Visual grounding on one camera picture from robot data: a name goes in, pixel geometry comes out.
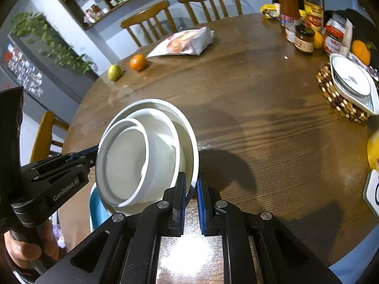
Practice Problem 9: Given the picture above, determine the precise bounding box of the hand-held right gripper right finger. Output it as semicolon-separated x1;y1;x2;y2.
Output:
196;172;341;284

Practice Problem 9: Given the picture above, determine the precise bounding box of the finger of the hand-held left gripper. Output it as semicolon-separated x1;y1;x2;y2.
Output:
34;157;97;184
63;145;99;163

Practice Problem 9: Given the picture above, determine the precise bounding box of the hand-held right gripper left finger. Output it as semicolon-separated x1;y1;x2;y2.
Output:
34;172;187;284

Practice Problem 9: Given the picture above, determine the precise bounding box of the small white bowl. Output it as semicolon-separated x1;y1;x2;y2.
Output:
95;118;149;208

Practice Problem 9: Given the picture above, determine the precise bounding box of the blue square plate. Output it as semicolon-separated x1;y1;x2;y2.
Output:
89;183;114;233

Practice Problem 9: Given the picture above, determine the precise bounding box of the medium white bowl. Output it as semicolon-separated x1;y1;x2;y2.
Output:
126;108;186;204

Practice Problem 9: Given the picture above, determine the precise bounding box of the large white bowl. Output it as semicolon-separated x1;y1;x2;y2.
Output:
95;98;199;218

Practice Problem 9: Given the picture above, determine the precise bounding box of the person's left hand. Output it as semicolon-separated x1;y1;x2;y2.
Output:
4;220;60;270

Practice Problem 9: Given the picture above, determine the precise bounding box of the grey refrigerator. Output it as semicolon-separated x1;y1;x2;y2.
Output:
0;32;99;116

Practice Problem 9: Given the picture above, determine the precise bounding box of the green lime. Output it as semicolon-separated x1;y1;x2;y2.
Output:
107;64;122;82

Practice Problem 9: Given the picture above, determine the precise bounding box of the cluster of fridge magnets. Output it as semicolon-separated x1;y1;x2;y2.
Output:
4;43;43;97

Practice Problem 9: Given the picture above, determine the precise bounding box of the hanging green vine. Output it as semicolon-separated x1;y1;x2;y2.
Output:
10;12;95;74

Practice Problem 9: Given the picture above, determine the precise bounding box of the white snack bag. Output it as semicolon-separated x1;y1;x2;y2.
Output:
147;27;215;58

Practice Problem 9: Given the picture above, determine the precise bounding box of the white blue-marked object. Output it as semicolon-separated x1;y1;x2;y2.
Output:
363;169;379;214

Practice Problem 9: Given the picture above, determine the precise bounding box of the wooden bead trivet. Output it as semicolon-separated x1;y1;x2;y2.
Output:
315;63;369;124

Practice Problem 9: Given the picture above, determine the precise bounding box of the yellow box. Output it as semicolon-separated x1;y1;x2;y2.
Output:
367;130;379;170

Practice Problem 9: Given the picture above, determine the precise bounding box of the small red-label jar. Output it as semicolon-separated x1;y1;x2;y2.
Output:
284;25;298;43

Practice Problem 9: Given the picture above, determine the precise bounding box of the brown sauce jar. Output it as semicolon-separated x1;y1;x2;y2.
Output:
294;25;315;54

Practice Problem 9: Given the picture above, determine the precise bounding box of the yellow snack packet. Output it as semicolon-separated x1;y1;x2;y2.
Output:
260;3;281;21

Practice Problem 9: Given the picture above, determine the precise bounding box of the red-lidded jar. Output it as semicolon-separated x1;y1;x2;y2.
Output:
323;25;345;56

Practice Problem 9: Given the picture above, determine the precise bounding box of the red sauce bottle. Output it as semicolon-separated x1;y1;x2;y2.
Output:
279;0;301;29

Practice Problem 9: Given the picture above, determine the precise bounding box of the orange fruit with leaf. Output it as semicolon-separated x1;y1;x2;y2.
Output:
351;39;372;66

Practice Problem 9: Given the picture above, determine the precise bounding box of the white slim box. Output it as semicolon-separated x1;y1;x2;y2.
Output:
340;19;355;57

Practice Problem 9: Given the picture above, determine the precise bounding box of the yellow-capped bottle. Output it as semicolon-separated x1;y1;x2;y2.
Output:
302;0;325;31

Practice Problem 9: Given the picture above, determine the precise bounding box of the clear plastic bag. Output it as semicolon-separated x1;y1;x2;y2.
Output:
326;12;347;28

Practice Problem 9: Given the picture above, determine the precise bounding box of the black bag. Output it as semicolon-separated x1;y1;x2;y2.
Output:
324;8;379;51

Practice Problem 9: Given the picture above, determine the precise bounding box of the wooden wall shelf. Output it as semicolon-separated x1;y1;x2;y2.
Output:
62;0;190;30

